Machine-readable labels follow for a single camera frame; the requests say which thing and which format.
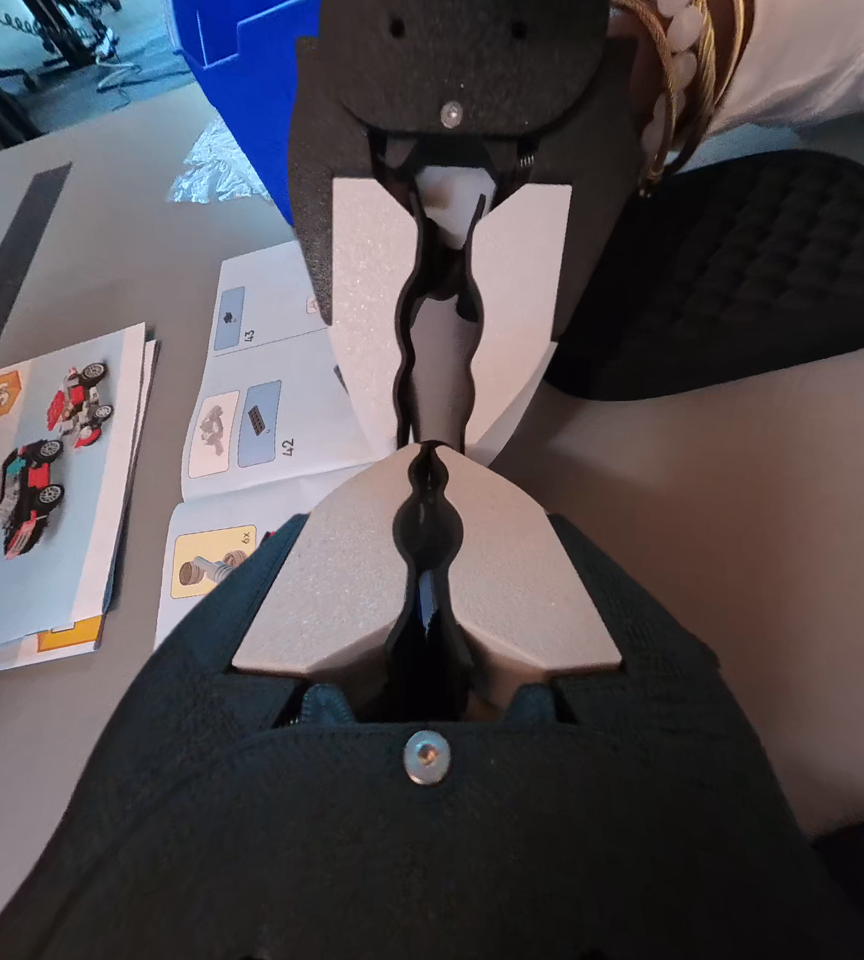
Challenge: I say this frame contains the black tape strip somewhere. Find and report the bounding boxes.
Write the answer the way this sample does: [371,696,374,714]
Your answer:
[0,162,73,421]

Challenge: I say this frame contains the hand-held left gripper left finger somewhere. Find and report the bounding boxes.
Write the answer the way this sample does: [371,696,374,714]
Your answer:
[234,447,433,709]

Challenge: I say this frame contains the clear plastic bag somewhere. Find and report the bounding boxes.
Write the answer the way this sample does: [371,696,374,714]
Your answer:
[167,120,271,204]

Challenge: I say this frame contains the open lego instruction booklet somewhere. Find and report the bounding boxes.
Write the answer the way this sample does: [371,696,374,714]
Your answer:
[155,240,553,646]

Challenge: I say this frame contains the gold bead bracelets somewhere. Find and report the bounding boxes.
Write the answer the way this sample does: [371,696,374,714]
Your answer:
[612,0,755,189]

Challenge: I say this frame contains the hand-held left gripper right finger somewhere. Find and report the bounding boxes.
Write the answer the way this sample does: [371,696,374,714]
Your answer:
[432,447,623,715]

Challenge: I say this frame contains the closed lego instruction booklet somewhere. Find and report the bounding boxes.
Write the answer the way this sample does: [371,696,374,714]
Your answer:
[0,323,158,684]

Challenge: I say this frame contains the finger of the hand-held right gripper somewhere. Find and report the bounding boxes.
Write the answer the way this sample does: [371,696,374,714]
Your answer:
[330,177,430,448]
[459,185,572,447]

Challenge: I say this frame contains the large blue plastic bin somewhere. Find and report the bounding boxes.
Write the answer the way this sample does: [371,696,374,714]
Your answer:
[173,0,320,219]

